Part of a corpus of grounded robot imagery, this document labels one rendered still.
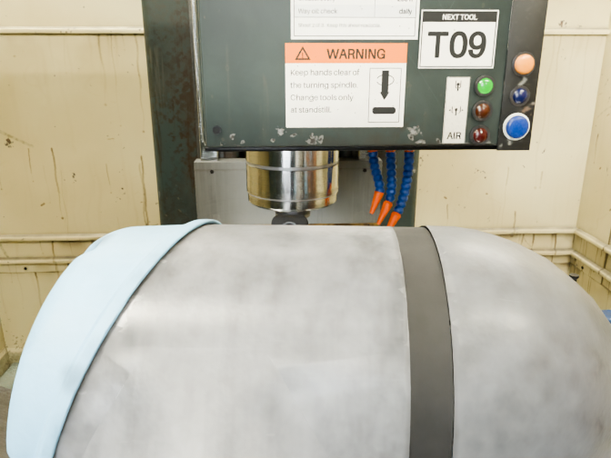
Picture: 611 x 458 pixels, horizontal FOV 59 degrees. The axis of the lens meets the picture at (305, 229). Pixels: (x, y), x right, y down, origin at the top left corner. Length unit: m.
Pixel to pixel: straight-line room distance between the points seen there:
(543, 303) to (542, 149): 1.78
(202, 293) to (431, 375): 0.08
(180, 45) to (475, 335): 1.28
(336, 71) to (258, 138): 0.13
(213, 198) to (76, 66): 0.68
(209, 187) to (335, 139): 0.71
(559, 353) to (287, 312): 0.09
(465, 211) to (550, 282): 1.71
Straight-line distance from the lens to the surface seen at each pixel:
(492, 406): 0.18
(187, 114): 1.42
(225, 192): 1.39
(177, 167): 1.44
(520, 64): 0.77
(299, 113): 0.72
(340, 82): 0.72
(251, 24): 0.72
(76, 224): 1.95
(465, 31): 0.75
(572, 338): 0.20
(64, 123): 1.88
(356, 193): 1.40
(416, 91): 0.74
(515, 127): 0.78
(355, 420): 0.18
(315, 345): 0.18
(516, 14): 0.78
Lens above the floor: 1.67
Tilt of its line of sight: 18 degrees down
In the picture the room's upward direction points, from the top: straight up
